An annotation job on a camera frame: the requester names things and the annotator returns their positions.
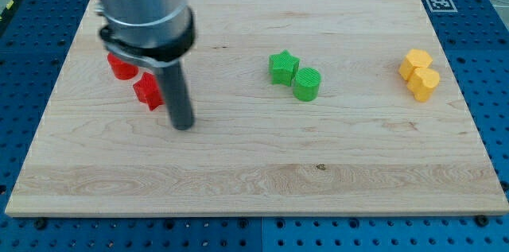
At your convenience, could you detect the red star block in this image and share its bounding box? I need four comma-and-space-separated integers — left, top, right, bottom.
133, 72, 165, 110

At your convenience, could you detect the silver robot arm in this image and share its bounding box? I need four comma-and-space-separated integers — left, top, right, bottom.
100, 0, 194, 48

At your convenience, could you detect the green star block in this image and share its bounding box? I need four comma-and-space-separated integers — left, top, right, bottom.
269, 50, 300, 87

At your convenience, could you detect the wooden board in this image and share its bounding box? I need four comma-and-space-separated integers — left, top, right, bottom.
6, 0, 508, 218

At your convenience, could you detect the green cylinder block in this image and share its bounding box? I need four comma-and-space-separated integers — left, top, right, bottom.
293, 68, 321, 102

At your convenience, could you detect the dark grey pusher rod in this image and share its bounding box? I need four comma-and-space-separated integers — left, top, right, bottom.
153, 60, 195, 130

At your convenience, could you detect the red cylinder block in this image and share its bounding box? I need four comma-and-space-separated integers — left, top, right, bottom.
107, 53, 138, 80

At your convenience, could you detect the yellow heart block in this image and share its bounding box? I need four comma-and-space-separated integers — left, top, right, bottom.
406, 68, 441, 102

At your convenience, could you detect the yellow hexagon block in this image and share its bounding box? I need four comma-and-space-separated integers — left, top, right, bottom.
398, 48, 433, 81

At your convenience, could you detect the white fiducial marker tag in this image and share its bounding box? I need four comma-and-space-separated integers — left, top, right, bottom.
425, 0, 457, 13

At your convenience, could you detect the black clamp ring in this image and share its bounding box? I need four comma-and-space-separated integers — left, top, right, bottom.
95, 5, 196, 68

